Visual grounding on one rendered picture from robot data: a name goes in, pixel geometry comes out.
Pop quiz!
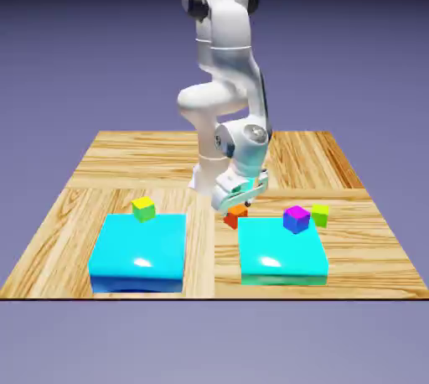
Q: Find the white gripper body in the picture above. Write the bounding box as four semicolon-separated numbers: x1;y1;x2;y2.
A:
210;169;270;215

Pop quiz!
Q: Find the small orange cube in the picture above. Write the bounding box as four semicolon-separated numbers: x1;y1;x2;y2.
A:
223;204;250;231

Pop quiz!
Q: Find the small purple blue cube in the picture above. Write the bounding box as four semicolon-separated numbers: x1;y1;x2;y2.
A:
282;205;312;235

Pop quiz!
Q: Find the small lime green cube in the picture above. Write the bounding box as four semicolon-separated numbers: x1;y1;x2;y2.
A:
310;203;330;228

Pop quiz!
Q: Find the small yellow green cube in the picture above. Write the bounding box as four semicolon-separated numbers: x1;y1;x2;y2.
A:
131;195;157;224

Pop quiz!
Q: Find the large cyan green box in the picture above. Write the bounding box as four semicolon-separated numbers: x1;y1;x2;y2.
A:
237;216;329;287

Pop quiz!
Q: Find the large cyan blue box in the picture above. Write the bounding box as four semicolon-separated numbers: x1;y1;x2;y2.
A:
87;212;188;293

